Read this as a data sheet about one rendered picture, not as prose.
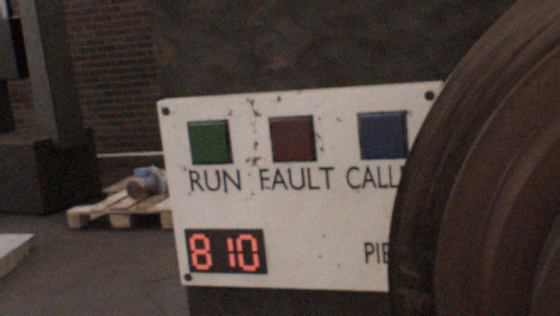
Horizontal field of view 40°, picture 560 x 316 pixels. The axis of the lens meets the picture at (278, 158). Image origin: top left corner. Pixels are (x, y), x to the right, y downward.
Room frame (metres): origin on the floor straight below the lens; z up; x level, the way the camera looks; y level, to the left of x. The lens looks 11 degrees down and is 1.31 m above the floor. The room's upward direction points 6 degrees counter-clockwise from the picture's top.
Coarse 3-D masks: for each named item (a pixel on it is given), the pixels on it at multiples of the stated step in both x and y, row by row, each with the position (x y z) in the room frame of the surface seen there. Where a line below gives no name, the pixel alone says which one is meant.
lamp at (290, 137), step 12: (276, 120) 0.66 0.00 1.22; (288, 120) 0.65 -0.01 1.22; (300, 120) 0.65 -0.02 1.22; (276, 132) 0.66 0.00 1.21; (288, 132) 0.65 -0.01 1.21; (300, 132) 0.65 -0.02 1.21; (276, 144) 0.66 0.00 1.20; (288, 144) 0.65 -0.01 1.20; (300, 144) 0.65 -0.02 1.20; (312, 144) 0.65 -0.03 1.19; (276, 156) 0.66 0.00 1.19; (288, 156) 0.65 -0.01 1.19; (300, 156) 0.65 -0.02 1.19; (312, 156) 0.65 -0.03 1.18
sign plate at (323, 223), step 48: (240, 96) 0.67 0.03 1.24; (288, 96) 0.66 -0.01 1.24; (336, 96) 0.64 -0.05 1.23; (384, 96) 0.63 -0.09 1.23; (432, 96) 0.61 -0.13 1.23; (240, 144) 0.67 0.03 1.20; (336, 144) 0.64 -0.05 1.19; (192, 192) 0.69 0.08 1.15; (240, 192) 0.68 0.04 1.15; (288, 192) 0.66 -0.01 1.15; (336, 192) 0.64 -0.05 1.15; (384, 192) 0.63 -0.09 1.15; (288, 240) 0.66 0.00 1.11; (336, 240) 0.64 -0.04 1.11; (384, 240) 0.63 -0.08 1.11; (336, 288) 0.65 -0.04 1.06; (384, 288) 0.63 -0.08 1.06
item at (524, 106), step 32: (544, 64) 0.44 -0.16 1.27; (512, 96) 0.45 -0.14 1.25; (544, 96) 0.44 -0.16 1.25; (512, 128) 0.45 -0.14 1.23; (544, 128) 0.43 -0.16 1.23; (480, 160) 0.45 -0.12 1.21; (512, 160) 0.45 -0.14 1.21; (544, 160) 0.42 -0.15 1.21; (480, 192) 0.45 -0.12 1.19; (512, 192) 0.43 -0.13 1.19; (544, 192) 0.42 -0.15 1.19; (448, 224) 0.46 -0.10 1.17; (480, 224) 0.45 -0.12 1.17; (512, 224) 0.43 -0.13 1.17; (544, 224) 0.42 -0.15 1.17; (448, 256) 0.46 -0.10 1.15; (480, 256) 0.45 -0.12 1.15; (512, 256) 0.43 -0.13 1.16; (448, 288) 0.46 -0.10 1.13; (480, 288) 0.45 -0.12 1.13; (512, 288) 0.43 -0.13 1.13
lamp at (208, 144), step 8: (192, 128) 0.68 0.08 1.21; (200, 128) 0.68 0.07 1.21; (208, 128) 0.68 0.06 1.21; (216, 128) 0.68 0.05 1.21; (224, 128) 0.67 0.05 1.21; (192, 136) 0.69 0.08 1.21; (200, 136) 0.68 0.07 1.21; (208, 136) 0.68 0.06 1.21; (216, 136) 0.68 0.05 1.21; (224, 136) 0.67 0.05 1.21; (192, 144) 0.69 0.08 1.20; (200, 144) 0.68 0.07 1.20; (208, 144) 0.68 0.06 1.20; (216, 144) 0.68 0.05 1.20; (224, 144) 0.67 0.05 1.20; (192, 152) 0.69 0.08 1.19; (200, 152) 0.68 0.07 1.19; (208, 152) 0.68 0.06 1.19; (216, 152) 0.68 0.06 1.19; (224, 152) 0.67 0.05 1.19; (200, 160) 0.68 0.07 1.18; (208, 160) 0.68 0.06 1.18; (216, 160) 0.68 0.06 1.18; (224, 160) 0.67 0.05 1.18
